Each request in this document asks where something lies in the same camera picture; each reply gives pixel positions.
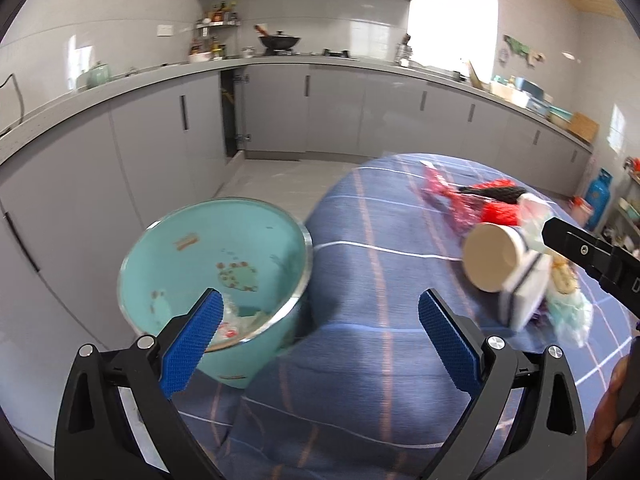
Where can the blue gas cylinder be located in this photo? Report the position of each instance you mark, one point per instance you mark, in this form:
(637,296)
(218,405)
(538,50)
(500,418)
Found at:
(597,196)

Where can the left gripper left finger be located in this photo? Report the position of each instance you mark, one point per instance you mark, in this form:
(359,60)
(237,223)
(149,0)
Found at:
(94,439)

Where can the spice rack with bottles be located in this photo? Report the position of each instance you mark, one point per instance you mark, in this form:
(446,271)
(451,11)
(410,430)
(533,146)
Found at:
(213,33)

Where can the metal storage shelf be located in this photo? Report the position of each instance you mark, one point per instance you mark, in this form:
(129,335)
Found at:
(621,226)

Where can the red foam fruit net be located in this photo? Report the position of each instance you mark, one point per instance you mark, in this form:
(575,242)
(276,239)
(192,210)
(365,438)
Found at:
(496,212)

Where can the grey kitchen cabinets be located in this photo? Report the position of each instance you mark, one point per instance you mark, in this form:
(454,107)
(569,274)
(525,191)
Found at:
(63,183)

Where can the black foam fruit net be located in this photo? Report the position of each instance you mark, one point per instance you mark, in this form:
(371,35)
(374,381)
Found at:
(503,194)

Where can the clear plastic wrapper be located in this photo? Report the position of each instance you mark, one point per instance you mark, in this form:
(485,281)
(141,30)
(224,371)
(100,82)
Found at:
(568,311)

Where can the white blue paper cup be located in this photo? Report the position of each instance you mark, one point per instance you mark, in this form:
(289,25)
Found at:
(496,259)

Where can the white storage box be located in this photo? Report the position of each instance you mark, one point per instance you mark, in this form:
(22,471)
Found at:
(506,89)

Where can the cardboard box on counter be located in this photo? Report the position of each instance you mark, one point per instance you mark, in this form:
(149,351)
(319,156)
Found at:
(583,127)

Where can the black wok on stove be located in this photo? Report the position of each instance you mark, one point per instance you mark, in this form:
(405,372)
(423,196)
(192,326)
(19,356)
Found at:
(277,43)

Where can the pink plastic wrapper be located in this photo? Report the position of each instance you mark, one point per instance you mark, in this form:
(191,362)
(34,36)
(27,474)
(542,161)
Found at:
(463,209)

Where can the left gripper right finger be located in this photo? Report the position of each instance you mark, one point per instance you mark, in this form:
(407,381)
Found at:
(546,439)

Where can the person's right hand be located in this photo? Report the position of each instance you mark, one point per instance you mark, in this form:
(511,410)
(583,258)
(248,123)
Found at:
(604,427)

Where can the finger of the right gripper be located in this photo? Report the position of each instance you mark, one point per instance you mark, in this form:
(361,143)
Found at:
(611,266)

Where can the utensil holder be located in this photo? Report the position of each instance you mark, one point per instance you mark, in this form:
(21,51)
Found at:
(403,51)

